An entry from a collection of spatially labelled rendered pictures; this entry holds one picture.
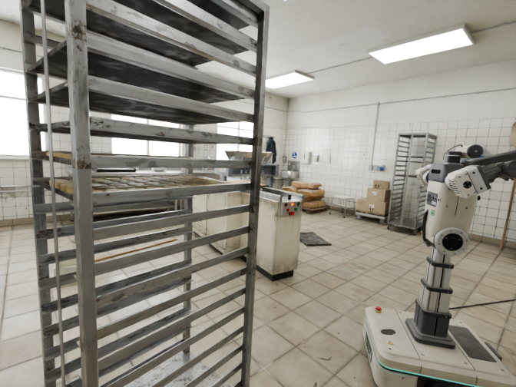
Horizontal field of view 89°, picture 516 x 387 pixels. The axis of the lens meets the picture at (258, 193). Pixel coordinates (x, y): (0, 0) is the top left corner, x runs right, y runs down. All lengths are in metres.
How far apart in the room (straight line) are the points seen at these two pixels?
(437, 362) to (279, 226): 1.54
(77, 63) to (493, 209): 5.89
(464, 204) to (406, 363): 0.88
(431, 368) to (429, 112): 5.09
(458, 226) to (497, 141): 4.31
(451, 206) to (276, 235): 1.53
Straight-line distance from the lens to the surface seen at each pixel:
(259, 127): 1.06
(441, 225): 1.73
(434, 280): 1.86
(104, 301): 0.85
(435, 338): 1.98
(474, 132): 6.04
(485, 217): 6.02
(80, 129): 0.71
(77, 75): 0.72
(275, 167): 3.38
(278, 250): 2.72
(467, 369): 1.93
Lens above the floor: 1.26
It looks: 8 degrees down
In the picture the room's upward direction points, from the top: 3 degrees clockwise
